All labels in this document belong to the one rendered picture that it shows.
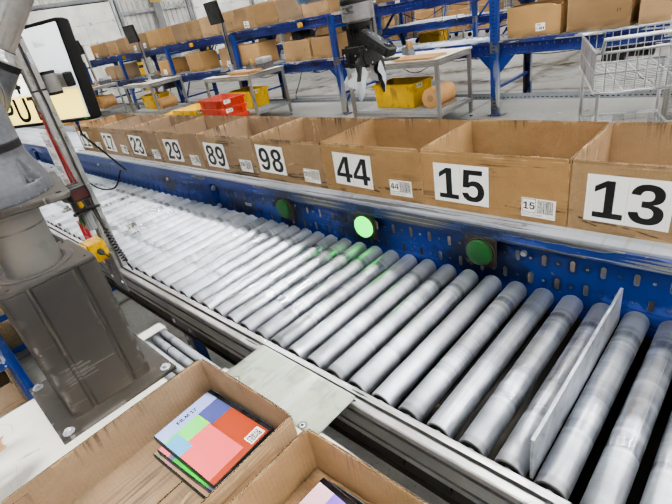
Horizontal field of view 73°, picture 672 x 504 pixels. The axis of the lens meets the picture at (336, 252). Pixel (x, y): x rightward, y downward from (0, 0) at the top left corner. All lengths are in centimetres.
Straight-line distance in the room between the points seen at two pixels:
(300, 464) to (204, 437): 20
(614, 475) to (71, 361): 100
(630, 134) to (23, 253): 140
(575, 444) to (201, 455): 62
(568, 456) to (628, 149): 82
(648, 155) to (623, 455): 78
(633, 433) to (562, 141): 81
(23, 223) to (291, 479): 68
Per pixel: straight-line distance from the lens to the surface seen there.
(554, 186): 116
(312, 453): 82
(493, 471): 84
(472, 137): 154
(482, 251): 121
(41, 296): 104
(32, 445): 120
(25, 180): 102
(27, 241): 105
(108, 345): 112
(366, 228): 142
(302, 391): 98
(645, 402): 97
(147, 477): 96
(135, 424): 99
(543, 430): 82
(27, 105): 197
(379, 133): 174
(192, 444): 91
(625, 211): 113
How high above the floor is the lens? 142
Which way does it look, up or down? 28 degrees down
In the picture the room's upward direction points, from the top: 12 degrees counter-clockwise
